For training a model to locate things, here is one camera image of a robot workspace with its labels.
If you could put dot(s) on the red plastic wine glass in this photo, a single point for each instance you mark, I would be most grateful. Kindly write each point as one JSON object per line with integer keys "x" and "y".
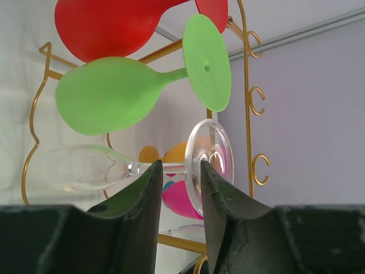
{"x": 96, "y": 29}

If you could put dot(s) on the green plastic wine glass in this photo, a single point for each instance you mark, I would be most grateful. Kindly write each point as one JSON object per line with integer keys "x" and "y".
{"x": 113, "y": 93}

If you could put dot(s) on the clear wine glass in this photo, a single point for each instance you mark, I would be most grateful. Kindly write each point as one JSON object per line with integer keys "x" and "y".
{"x": 192, "y": 228}
{"x": 92, "y": 168}

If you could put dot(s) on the magenta wine glass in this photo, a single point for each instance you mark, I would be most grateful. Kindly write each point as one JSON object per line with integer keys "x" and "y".
{"x": 184, "y": 197}

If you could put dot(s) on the right aluminium frame post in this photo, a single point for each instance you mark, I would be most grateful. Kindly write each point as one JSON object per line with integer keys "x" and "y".
{"x": 310, "y": 31}

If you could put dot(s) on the gold wire glass rack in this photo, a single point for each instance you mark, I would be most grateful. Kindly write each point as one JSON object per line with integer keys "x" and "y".
{"x": 243, "y": 34}

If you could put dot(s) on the cyan plastic wine glass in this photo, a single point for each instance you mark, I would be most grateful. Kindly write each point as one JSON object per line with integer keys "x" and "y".
{"x": 167, "y": 185}

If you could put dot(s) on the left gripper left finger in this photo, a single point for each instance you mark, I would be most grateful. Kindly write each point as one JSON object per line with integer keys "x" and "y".
{"x": 118, "y": 235}

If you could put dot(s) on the orange plastic wine glass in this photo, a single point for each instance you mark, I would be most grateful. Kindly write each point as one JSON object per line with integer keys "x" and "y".
{"x": 149, "y": 154}

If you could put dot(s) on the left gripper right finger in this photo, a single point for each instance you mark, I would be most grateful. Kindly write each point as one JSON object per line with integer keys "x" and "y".
{"x": 246, "y": 236}

